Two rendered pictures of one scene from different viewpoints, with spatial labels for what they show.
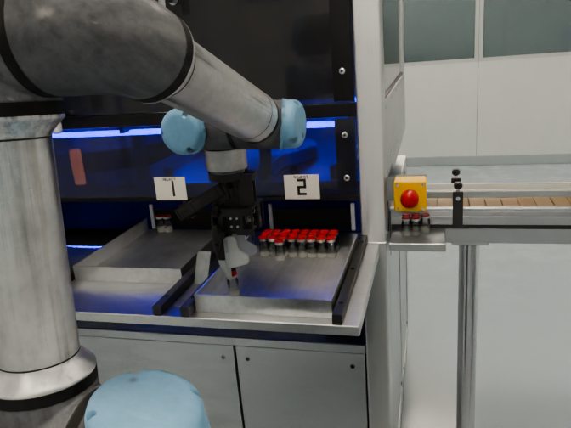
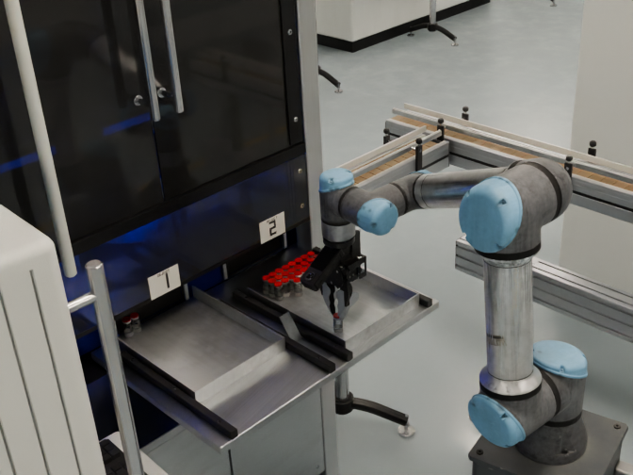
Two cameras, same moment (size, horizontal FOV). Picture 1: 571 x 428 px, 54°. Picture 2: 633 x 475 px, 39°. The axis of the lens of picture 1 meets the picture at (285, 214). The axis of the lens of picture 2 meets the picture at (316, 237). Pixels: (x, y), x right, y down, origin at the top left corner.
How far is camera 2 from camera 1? 1.76 m
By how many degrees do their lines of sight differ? 55
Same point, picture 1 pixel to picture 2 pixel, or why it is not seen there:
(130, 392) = (550, 354)
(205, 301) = (351, 342)
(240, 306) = (372, 331)
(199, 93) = not seen: hidden behind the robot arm
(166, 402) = (562, 348)
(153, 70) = not seen: hidden behind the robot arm
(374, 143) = (317, 170)
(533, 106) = not seen: outside the picture
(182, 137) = (389, 221)
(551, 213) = (387, 176)
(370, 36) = (313, 87)
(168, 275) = (275, 349)
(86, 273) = (207, 391)
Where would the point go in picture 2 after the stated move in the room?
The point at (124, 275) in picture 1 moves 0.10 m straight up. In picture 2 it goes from (240, 371) to (236, 334)
